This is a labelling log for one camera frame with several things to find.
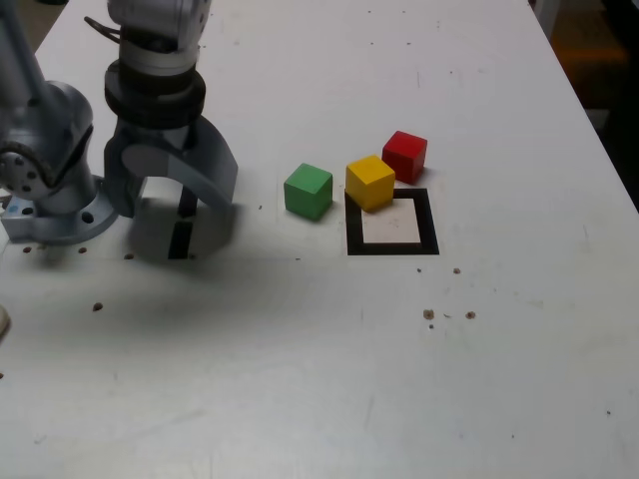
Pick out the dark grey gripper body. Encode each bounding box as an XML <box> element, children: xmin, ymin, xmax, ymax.
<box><xmin>112</xmin><ymin>121</ymin><xmax>202</xmax><ymax>154</ymax></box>

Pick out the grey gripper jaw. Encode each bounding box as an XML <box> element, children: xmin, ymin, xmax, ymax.
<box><xmin>103</xmin><ymin>130</ymin><xmax>147</xmax><ymax>219</ymax></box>
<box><xmin>121</xmin><ymin>116</ymin><xmax>241</xmax><ymax>212</ymax></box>

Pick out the green cube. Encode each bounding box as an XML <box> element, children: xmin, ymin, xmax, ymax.
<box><xmin>283</xmin><ymin>163</ymin><xmax>334</xmax><ymax>223</ymax></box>

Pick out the yellow cube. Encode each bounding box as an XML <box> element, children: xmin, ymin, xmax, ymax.
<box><xmin>344</xmin><ymin>154</ymin><xmax>396</xmax><ymax>213</ymax></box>

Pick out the red cube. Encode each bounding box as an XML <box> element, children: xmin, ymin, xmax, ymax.
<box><xmin>381</xmin><ymin>130</ymin><xmax>429</xmax><ymax>184</ymax></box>

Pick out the black tape square outline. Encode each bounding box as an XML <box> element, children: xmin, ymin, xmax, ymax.
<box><xmin>343</xmin><ymin>188</ymin><xmax>440</xmax><ymax>256</ymax></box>

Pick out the black tape strip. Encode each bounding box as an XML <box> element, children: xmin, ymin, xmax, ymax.
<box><xmin>168</xmin><ymin>184</ymin><xmax>199</xmax><ymax>259</ymax></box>

